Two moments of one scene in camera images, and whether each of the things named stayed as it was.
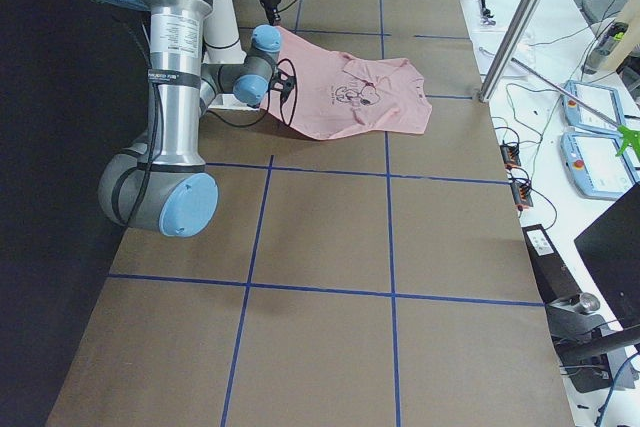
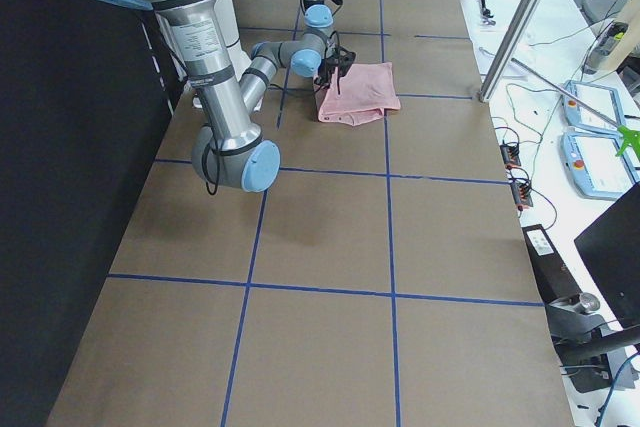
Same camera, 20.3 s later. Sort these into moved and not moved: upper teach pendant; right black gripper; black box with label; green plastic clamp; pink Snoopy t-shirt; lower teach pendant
Moved: right black gripper; pink Snoopy t-shirt
Not moved: lower teach pendant; green plastic clamp; black box with label; upper teach pendant
